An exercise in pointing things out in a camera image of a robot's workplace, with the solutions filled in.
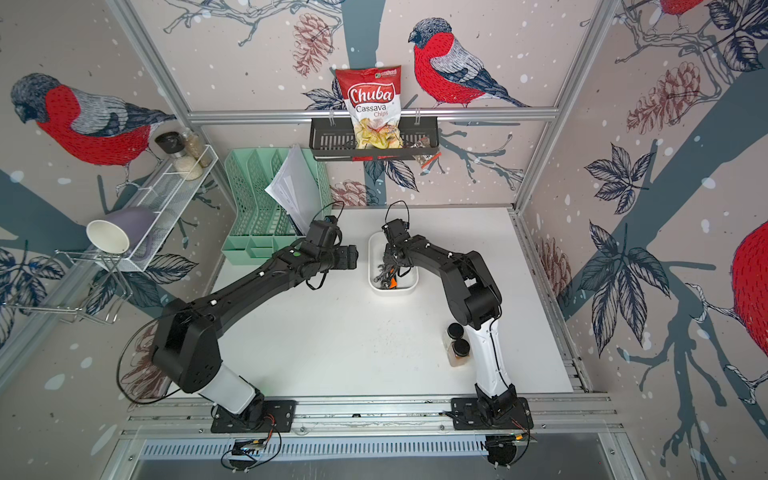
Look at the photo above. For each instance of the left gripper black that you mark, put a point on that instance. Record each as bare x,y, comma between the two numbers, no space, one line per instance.
348,260

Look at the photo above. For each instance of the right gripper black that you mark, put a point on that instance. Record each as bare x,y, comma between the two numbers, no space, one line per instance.
386,252

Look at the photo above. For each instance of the small silver wrench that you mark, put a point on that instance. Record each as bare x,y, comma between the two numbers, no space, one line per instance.
379,282

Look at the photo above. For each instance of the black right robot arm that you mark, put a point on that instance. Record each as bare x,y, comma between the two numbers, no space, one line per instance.
475,302

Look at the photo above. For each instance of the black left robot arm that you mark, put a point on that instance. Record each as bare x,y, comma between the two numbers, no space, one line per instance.
186,343

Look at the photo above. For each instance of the white plastic storage box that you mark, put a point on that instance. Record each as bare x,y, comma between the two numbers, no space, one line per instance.
406,283

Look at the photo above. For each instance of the green plastic file organizer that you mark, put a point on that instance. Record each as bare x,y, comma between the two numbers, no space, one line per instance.
262,226

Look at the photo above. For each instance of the white paper stack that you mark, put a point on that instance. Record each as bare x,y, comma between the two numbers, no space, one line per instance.
295,190

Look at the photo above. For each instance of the black lid spice jar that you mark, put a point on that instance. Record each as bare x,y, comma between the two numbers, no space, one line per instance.
185,164
454,331

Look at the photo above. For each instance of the spice jar brown powder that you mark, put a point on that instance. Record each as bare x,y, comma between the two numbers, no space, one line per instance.
458,352

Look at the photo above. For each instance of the clear glass jar on shelf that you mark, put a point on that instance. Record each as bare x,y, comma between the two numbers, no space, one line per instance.
195,146

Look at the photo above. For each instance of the red cassava chips bag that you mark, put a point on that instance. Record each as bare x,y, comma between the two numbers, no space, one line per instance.
372,98

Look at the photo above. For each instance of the purple white cup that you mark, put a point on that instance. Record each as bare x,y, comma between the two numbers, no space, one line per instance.
121,230

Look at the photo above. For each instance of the orange handled adjustable wrench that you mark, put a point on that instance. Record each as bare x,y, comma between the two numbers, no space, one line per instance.
394,281

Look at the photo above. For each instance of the black wire wall basket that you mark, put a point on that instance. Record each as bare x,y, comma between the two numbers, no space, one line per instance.
334,140

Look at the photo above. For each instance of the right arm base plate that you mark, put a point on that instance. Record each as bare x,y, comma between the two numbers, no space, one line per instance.
476,414

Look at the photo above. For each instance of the white wire wall shelf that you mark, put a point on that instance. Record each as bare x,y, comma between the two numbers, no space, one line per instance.
166,193

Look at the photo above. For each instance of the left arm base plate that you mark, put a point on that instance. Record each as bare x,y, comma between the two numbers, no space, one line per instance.
279,414

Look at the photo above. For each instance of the wire cup holder rack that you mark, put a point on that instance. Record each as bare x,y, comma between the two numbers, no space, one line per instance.
69,286

